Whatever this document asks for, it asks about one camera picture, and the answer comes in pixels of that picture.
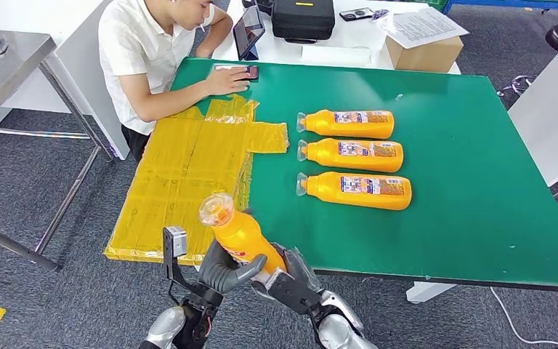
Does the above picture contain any orange detergent bottle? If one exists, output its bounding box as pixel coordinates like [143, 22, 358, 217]
[198, 193, 288, 276]
[296, 138, 405, 174]
[296, 109, 395, 140]
[296, 172, 413, 212]

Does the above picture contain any coiled cable bundle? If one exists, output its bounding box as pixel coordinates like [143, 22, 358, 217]
[498, 74, 540, 97]

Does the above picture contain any black carrying case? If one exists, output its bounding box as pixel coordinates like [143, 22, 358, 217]
[271, 0, 336, 44]

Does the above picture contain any yellow taped cardboard mat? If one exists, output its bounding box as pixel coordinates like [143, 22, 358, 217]
[103, 95, 291, 267]

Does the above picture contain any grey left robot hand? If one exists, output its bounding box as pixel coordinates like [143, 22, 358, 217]
[197, 239, 268, 296]

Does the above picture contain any white table foot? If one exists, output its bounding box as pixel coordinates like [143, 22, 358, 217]
[405, 281, 458, 305]

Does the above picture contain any black tablet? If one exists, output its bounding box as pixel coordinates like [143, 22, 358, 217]
[232, 4, 267, 61]

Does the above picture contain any white desk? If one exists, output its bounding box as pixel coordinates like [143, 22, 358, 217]
[211, 0, 463, 76]

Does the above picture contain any person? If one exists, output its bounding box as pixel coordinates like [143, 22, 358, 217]
[97, 0, 261, 162]

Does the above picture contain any black smartphone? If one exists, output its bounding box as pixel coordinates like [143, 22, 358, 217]
[339, 7, 376, 22]

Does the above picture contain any white panel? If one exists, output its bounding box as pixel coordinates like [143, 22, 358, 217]
[507, 24, 558, 188]

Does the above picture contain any person's right hand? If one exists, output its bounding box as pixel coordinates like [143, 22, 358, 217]
[205, 67, 252, 96]

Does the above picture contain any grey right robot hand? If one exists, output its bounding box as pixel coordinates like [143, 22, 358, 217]
[270, 242, 326, 294]

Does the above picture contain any printed paper sheet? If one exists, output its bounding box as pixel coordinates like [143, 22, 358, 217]
[377, 7, 470, 49]

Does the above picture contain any brown cardboard box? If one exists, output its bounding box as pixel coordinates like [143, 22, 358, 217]
[384, 36, 465, 74]

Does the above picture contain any blue metal rack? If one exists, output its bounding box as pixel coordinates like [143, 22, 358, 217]
[442, 0, 558, 23]

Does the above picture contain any white floor cable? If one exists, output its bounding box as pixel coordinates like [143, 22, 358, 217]
[490, 287, 558, 349]

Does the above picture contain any smartphone with reddish screen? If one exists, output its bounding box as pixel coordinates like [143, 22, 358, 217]
[213, 63, 261, 82]

